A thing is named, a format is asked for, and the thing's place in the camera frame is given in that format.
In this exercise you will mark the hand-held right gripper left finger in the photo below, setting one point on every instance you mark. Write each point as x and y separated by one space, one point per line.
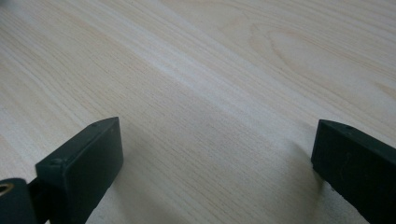
84 168

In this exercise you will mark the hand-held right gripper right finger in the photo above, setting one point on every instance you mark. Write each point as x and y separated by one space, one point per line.
358 168

